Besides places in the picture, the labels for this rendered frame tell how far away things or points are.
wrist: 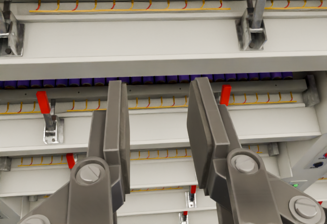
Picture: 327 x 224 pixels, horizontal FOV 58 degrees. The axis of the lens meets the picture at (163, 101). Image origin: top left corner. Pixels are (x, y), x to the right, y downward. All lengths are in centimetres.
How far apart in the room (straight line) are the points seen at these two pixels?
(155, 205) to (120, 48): 57
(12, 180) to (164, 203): 38
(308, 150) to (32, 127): 49
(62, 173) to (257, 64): 47
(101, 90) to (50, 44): 16
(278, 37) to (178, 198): 57
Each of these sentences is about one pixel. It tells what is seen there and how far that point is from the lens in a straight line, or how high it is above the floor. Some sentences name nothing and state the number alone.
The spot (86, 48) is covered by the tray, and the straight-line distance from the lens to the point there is 34.
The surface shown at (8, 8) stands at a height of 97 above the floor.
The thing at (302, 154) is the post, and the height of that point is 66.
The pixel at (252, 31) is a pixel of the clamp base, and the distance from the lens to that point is 35.
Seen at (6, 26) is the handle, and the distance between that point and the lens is 35.
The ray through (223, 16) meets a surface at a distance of 36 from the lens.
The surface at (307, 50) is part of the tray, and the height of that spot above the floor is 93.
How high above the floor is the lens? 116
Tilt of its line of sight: 53 degrees down
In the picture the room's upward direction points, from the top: 4 degrees clockwise
